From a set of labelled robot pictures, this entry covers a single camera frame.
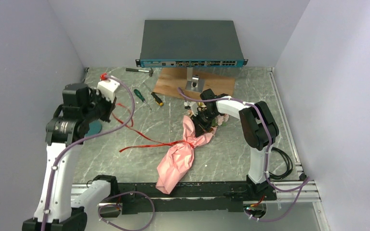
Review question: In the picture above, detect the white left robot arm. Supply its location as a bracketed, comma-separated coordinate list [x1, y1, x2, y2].
[22, 80, 119, 231]

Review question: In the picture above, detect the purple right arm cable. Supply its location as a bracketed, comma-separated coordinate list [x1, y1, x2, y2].
[177, 87, 312, 223]

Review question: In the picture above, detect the green handled screwdriver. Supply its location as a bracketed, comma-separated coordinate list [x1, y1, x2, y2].
[133, 89, 152, 110]

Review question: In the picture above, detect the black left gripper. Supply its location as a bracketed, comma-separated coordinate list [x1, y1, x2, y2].
[83, 88, 117, 123]

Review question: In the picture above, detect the aluminium rail frame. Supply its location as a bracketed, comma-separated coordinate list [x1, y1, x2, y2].
[71, 74, 315, 222]

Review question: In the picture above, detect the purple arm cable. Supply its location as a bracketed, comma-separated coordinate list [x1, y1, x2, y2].
[177, 87, 312, 223]
[40, 74, 156, 231]

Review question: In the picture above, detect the yellow black screwdriver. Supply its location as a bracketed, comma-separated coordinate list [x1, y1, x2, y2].
[143, 83, 164, 106]

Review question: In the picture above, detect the coiled black cable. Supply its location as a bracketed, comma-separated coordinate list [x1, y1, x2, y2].
[269, 147, 294, 180]

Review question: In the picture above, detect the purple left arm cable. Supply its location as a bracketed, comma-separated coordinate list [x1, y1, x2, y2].
[40, 74, 156, 231]

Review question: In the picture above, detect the red ribbon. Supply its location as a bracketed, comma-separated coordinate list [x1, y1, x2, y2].
[111, 102, 195, 154]

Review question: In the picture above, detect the small black hammer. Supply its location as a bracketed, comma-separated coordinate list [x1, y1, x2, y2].
[125, 68, 154, 77]

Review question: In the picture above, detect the grey network switch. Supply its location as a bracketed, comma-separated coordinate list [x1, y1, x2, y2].
[135, 20, 248, 67]

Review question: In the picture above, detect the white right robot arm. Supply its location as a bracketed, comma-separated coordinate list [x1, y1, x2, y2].
[191, 89, 279, 200]

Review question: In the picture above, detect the teal cylindrical vase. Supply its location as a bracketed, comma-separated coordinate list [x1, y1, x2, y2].
[85, 120, 103, 137]

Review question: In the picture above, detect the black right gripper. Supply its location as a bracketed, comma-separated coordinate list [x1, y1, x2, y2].
[190, 110, 219, 138]

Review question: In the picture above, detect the metal stand bracket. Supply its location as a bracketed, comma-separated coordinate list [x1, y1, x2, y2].
[185, 67, 205, 93]

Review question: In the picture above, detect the pink flower bouquet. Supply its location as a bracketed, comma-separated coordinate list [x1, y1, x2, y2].
[156, 111, 229, 194]

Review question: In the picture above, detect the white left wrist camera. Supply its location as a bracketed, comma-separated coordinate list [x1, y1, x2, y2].
[97, 78, 120, 103]

